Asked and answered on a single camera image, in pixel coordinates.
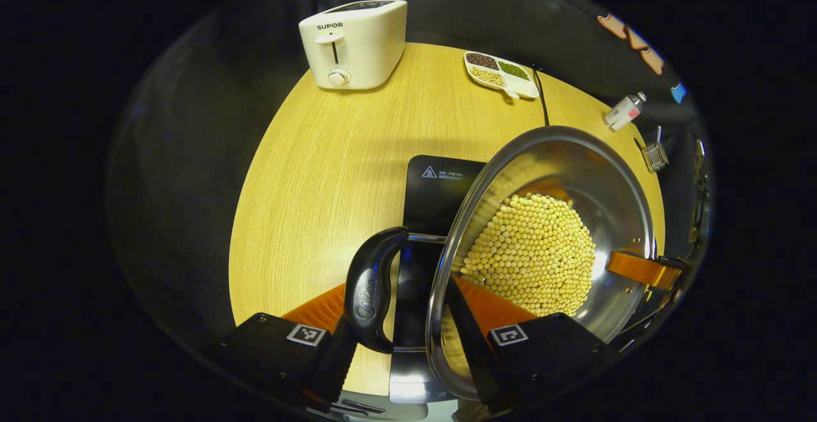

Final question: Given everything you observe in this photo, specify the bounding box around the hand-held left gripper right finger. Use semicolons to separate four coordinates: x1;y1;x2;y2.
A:
444;275;607;413

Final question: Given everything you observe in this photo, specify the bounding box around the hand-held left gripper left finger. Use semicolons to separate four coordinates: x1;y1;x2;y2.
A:
203;282;359;413

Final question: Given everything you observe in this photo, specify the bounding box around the stainless steel pot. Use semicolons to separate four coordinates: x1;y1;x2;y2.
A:
343;125;658;403

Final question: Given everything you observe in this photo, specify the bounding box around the black induction cooktop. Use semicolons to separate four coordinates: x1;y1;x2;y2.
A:
388;155;489;405

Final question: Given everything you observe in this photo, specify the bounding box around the clear square holder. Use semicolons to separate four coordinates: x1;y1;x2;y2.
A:
641;141;670;174

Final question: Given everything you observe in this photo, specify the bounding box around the pile of yellow soybeans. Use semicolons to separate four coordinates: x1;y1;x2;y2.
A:
460;192;597;317

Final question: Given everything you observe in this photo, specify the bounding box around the small pink label bottle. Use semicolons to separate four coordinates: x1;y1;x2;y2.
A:
603;92;647;132

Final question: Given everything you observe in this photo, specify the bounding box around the white divided bean dish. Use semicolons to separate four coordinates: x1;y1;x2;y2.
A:
463;51;541;100

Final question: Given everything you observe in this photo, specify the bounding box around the white toaster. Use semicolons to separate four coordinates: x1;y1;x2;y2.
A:
298;0;408;91

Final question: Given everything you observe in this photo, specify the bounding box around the black power cable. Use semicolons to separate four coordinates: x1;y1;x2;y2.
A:
532;64;551;127

